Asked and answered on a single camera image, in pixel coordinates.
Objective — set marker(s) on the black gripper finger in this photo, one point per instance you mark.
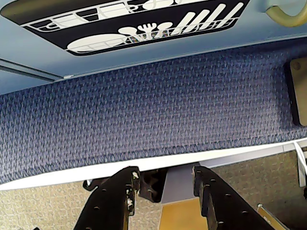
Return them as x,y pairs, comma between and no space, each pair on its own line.
227,210
105,206

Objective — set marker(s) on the black table clamp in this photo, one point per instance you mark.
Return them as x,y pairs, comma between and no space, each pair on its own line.
149,189

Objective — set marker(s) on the yellow wooden board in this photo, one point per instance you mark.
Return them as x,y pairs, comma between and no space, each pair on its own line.
180,215

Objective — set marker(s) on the grey square block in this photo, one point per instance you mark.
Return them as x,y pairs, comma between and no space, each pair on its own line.
177,184

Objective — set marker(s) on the beige panel with dark edge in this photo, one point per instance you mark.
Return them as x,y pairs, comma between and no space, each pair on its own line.
299,95

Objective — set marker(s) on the blue freezer door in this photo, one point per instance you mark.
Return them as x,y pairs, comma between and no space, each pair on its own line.
21,80

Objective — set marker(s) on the blue toy kitchen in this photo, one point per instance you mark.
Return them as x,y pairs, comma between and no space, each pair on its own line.
263,40

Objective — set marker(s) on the blue dishwasher door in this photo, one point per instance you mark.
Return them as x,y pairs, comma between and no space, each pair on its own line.
36,43

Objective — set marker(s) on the black dishwasher rack sticker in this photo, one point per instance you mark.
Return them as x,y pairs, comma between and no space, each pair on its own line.
96,21

